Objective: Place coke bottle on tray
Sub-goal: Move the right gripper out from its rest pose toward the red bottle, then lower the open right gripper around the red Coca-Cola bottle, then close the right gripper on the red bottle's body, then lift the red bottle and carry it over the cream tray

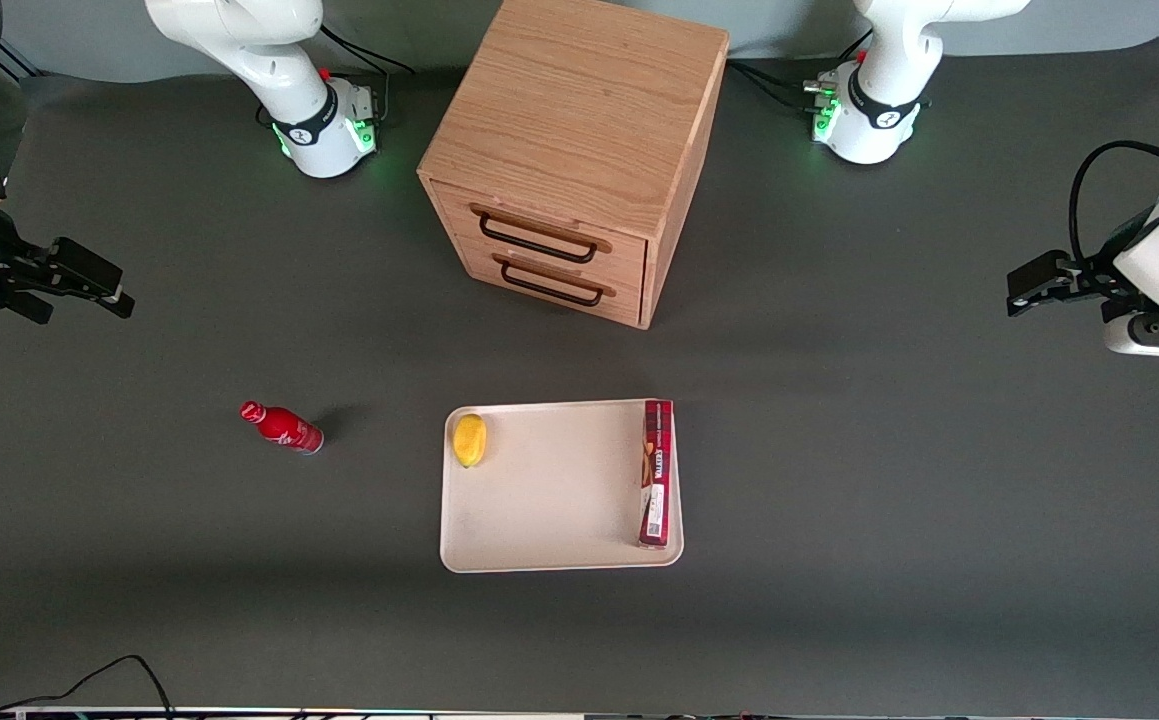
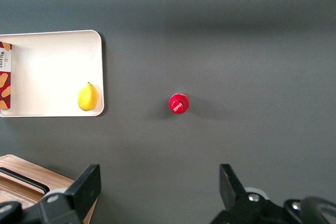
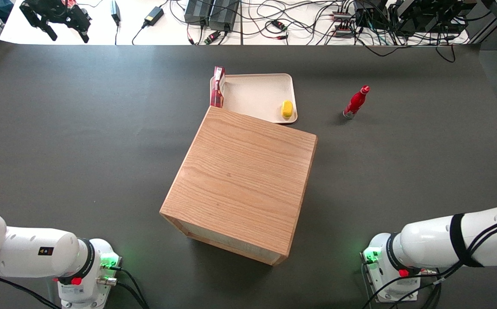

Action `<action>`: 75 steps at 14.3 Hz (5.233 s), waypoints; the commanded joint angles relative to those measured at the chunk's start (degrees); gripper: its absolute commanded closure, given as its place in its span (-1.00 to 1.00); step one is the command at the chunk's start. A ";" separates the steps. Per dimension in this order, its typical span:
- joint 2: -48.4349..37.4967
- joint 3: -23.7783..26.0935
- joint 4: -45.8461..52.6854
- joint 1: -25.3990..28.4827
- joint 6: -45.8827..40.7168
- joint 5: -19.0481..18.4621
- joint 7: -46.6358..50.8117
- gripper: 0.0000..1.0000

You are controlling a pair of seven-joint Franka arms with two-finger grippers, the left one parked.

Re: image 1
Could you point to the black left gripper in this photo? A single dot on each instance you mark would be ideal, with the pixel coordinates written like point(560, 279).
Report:
point(1089, 281)

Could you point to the red coke bottle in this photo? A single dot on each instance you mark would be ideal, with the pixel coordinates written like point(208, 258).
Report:
point(284, 428)

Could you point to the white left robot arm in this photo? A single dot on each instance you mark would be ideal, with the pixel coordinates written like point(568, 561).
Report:
point(889, 60)

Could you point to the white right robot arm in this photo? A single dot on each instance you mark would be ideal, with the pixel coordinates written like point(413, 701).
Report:
point(269, 60)

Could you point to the beige plastic tray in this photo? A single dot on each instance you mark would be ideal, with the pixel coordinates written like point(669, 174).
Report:
point(559, 490)

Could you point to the yellow lemon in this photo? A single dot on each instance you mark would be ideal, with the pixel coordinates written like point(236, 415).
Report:
point(470, 440)

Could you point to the red tartan cookie box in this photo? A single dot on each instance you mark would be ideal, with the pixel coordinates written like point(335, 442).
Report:
point(657, 470)

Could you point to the wooden drawer front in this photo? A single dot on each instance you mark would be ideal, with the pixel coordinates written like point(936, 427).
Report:
point(579, 305)
point(539, 215)

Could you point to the wooden drawer cabinet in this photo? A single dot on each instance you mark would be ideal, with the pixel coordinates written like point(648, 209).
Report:
point(579, 110)

